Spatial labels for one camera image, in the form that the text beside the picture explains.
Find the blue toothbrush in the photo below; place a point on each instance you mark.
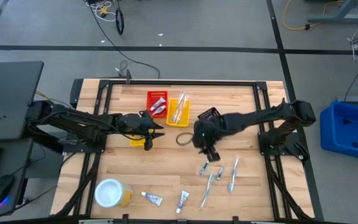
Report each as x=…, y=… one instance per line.
x=233, y=174
x=177, y=109

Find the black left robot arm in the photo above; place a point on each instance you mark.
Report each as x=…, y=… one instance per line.
x=82, y=119

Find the black camera post clamp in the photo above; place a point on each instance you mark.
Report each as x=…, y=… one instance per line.
x=128, y=76

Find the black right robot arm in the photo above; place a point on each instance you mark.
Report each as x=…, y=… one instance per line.
x=259, y=116

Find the white-lidded yellow jar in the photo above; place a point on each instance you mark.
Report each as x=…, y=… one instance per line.
x=109, y=193

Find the red plastic basket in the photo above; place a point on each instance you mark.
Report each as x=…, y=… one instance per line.
x=157, y=94

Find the black desk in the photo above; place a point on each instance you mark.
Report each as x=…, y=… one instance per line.
x=11, y=93

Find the black plastic basket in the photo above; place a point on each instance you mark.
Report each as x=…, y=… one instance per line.
x=210, y=113

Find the red toothbrush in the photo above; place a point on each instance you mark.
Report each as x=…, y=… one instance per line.
x=183, y=107

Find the grey desk leg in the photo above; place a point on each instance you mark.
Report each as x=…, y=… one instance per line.
x=337, y=18

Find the white blue toothpaste tube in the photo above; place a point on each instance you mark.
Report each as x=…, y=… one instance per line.
x=159, y=110
x=151, y=198
x=158, y=103
x=182, y=200

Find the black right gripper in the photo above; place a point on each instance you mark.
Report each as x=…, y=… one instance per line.
x=205, y=135

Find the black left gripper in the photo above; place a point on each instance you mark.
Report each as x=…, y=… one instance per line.
x=145, y=124

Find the silver nail clipper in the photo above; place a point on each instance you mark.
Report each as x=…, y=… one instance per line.
x=204, y=168
x=220, y=172

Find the blue plastic bin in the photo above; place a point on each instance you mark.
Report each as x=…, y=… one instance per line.
x=350, y=130

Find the black computer mouse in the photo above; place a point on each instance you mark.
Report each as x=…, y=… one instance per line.
x=2, y=188

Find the green toothbrush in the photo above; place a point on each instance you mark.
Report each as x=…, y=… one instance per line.
x=207, y=188

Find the yellow plastic basket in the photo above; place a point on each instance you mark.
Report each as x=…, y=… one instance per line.
x=137, y=143
x=179, y=124

